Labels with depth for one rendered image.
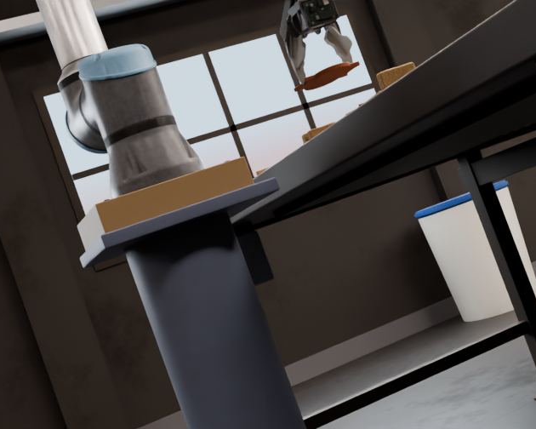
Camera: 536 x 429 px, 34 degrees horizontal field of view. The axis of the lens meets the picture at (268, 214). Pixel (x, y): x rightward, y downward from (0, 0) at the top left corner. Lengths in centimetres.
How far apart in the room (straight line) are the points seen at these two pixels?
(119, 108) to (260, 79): 408
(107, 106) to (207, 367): 41
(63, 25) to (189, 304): 53
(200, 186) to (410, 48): 456
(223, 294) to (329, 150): 27
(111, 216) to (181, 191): 11
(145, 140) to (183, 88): 393
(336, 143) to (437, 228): 383
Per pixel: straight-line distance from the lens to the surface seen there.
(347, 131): 126
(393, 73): 132
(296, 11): 169
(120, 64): 134
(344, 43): 173
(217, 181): 129
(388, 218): 552
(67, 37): 151
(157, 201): 127
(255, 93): 535
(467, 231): 504
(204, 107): 524
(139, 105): 133
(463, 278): 513
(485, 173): 292
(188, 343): 128
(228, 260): 130
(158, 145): 131
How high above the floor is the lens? 77
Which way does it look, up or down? 3 degrees up
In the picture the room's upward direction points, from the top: 20 degrees counter-clockwise
